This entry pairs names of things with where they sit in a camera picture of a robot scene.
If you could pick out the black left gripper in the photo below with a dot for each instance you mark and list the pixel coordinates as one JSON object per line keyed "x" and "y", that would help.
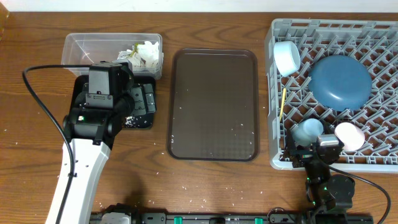
{"x": 144, "y": 100}

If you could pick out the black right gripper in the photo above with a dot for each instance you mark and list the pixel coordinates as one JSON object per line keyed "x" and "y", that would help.
{"x": 302, "y": 156}

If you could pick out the light blue cup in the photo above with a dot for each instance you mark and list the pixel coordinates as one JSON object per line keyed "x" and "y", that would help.
{"x": 307, "y": 132}

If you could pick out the white tissue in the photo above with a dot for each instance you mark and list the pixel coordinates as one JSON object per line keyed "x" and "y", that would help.
{"x": 149, "y": 53}

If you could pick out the yellow plastic spoon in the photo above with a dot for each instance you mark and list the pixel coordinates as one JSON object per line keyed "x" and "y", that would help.
{"x": 284, "y": 91}

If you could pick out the pink cup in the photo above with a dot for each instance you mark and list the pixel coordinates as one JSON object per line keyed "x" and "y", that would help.
{"x": 350, "y": 135}

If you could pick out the dark blue plate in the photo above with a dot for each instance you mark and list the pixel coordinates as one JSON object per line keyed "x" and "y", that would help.
{"x": 340, "y": 82}

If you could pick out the light blue rice bowl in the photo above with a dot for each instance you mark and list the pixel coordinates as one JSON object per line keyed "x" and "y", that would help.
{"x": 287, "y": 57}

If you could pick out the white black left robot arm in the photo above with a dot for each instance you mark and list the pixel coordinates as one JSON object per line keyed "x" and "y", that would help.
{"x": 90, "y": 135}

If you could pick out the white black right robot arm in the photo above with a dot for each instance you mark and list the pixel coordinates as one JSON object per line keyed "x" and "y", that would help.
{"x": 331, "y": 195}

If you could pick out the clear plastic waste bin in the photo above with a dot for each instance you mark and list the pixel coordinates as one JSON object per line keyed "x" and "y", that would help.
{"x": 90, "y": 48}

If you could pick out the grey dishwasher rack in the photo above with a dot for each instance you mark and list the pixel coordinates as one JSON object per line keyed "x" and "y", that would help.
{"x": 372, "y": 43}

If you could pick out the black rectangular tray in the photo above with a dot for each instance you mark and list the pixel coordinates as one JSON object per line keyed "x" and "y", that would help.
{"x": 146, "y": 121}

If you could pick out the white rice pile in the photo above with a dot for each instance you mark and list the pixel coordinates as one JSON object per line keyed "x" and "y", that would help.
{"x": 132, "y": 122}

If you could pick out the dark brown serving tray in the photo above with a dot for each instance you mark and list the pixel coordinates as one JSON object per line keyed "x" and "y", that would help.
{"x": 214, "y": 114}

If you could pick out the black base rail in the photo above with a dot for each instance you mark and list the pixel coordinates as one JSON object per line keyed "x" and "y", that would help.
{"x": 120, "y": 213}

